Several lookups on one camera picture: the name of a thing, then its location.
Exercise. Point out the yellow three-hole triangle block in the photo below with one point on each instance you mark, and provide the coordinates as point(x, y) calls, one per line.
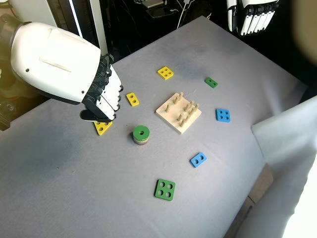
point(102, 127)

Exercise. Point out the yellow two-hole rectangular block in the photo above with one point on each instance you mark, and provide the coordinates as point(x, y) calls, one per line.
point(132, 99)

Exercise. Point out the yellow four-hole square block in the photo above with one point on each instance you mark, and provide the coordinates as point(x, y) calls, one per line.
point(165, 73)

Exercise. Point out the wooden peg board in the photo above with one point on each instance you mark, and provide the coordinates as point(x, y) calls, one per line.
point(178, 112)

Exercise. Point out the green two-hole rectangular block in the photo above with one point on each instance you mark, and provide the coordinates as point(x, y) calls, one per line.
point(211, 82)

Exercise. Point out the green four-hole square block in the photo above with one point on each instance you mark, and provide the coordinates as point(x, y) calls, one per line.
point(165, 189)

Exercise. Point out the blue two-hole rectangular block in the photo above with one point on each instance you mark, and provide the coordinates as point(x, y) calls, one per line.
point(198, 160)

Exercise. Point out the blue four-hole square block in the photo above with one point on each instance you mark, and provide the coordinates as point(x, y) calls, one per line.
point(223, 115)

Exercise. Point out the white stand column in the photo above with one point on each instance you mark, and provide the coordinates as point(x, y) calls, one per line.
point(97, 22)

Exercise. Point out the grey table cloth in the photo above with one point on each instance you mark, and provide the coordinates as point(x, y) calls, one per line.
point(123, 186)

